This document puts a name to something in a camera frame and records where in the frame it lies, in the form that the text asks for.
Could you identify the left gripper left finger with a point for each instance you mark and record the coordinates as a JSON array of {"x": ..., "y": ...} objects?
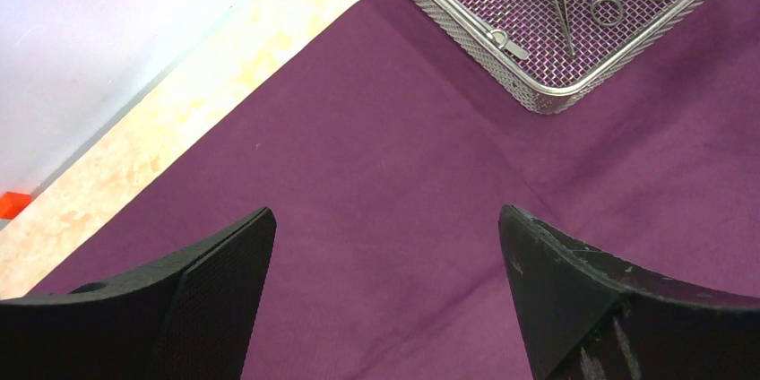
[{"x": 186, "y": 315}]

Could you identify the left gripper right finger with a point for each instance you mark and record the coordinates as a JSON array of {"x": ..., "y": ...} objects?
[{"x": 584, "y": 313}]

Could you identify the purple cloth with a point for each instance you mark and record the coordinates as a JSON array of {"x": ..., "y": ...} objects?
[{"x": 386, "y": 154}]

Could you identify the metal mesh instrument tray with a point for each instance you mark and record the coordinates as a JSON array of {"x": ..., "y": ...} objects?
[{"x": 520, "y": 44}]

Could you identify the orange small block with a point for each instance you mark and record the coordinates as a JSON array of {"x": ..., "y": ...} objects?
[{"x": 11, "y": 204}]

